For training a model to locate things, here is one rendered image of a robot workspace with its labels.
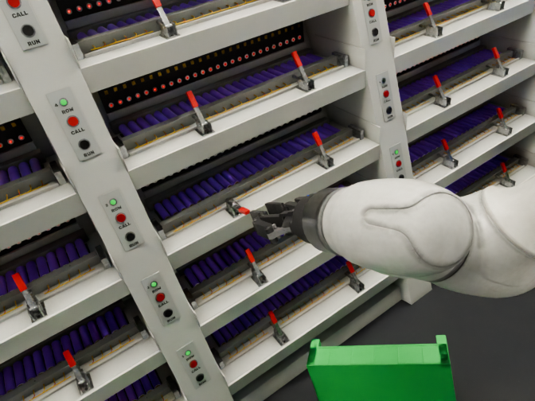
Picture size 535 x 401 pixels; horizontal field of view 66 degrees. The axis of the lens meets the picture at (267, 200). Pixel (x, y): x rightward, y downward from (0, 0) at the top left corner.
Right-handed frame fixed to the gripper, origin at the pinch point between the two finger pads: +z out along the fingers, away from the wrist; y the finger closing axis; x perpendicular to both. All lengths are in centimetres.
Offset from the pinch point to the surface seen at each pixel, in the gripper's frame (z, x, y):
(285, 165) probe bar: 22.0, 3.8, 17.7
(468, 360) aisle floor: 5, -59, 36
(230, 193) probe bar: 21.7, 3.7, 1.6
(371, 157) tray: 17.9, -3.7, 39.5
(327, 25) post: 20, 32, 42
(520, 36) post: 20, 8, 113
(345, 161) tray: 16.9, -1.1, 31.1
